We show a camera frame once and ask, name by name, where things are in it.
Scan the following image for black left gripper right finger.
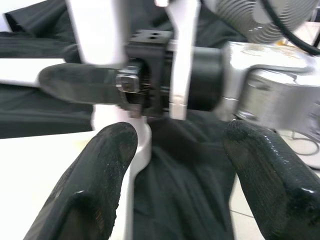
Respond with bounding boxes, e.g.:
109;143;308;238
223;119;320;240

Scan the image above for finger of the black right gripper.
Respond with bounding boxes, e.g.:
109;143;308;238
37;62;141;107

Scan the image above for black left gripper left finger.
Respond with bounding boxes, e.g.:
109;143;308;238
23;121;138;240

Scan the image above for white plastic table top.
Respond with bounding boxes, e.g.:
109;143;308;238
0;117;153;240

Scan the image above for white plastic table leg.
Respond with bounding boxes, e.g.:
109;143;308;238
0;58;65;87
66;0;151;131

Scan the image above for black cloth table cover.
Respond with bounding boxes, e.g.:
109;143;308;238
0;0;251;240

